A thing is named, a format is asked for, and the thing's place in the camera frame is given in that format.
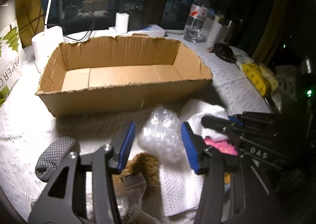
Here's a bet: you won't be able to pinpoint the pink soft toy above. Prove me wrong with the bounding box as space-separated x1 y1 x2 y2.
204 137 238 156

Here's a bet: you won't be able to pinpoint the brown plush toy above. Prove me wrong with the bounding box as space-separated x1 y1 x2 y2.
112 152 160 199

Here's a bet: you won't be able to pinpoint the white soft cloth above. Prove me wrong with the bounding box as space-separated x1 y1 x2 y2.
179 99 229 142

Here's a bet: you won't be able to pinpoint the bubble wrap bundle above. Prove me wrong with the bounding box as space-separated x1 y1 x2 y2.
138 105 184 164

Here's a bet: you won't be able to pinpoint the clear plastic bag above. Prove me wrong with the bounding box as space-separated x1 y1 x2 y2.
86 172 146 223

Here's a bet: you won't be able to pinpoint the grey knit gloves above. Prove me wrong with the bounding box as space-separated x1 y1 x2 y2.
35 136 80 182

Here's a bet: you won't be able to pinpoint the open cardboard box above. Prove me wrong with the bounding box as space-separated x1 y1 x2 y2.
36 35 213 117

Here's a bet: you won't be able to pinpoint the black round object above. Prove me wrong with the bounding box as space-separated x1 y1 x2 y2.
213 43 236 63

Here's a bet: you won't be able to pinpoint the white perforated organizer basket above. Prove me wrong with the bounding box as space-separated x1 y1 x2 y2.
202 15 234 45

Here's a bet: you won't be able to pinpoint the white textured tablecloth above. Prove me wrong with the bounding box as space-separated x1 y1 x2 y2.
1 42 269 220

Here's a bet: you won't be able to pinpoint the clear plastic water bottle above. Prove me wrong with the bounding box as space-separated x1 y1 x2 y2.
183 0 210 43

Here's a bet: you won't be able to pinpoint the white desk lamp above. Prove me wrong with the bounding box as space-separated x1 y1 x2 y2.
32 0 64 73

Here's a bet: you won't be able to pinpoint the white charger adapter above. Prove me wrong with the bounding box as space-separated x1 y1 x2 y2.
115 13 129 34

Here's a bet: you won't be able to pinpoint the paper cup package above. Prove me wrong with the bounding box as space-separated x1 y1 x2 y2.
0 0 26 104

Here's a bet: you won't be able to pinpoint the black charger cable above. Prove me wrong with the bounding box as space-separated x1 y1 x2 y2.
63 0 124 42

